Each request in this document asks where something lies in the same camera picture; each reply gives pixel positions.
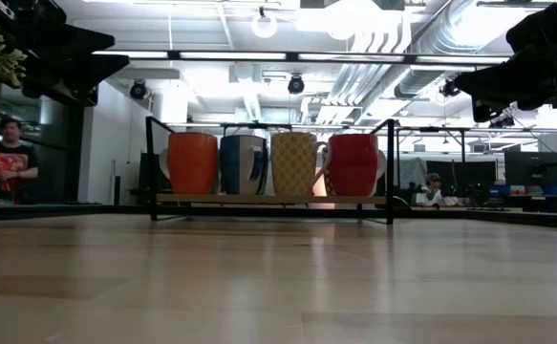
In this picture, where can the blue background shelf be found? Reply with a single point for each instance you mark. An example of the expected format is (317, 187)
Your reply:
(550, 190)

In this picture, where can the pale yellow textured mug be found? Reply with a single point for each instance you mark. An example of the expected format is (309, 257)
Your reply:
(292, 165)

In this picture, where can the blue and white striped mug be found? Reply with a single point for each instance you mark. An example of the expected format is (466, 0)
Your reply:
(232, 165)

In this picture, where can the black ceiling spotlight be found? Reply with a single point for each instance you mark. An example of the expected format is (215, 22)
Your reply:
(450, 88)
(296, 85)
(138, 91)
(503, 122)

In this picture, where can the orange mug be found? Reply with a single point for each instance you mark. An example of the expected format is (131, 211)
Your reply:
(192, 162)

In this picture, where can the black background monitor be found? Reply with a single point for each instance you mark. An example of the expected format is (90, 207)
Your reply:
(464, 174)
(533, 169)

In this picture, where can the black box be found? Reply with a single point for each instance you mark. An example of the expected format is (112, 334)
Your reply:
(141, 172)

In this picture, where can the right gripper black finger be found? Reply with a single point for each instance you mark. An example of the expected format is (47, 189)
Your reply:
(483, 110)
(493, 83)

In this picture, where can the person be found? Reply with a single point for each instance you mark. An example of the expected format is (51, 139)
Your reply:
(431, 193)
(25, 157)

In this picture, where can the black background metal frame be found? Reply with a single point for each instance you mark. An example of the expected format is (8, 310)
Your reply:
(521, 129)

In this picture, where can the long ceiling light bar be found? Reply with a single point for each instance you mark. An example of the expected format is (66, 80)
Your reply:
(235, 55)

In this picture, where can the black aluminium rig frame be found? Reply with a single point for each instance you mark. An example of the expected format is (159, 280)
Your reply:
(536, 219)

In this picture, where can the silver ventilation duct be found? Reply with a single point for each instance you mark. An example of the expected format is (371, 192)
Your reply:
(431, 57)

